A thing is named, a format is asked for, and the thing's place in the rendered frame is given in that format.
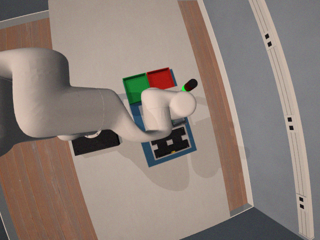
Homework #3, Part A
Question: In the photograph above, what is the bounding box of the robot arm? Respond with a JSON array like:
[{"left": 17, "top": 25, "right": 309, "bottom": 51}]
[{"left": 0, "top": 47, "right": 197, "bottom": 157}]

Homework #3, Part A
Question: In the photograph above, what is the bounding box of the red open-top bin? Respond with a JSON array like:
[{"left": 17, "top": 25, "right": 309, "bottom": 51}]
[{"left": 146, "top": 67, "right": 175, "bottom": 90}]

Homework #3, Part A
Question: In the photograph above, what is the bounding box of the green bin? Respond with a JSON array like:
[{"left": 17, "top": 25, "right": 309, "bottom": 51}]
[{"left": 122, "top": 73, "right": 150, "bottom": 105}]

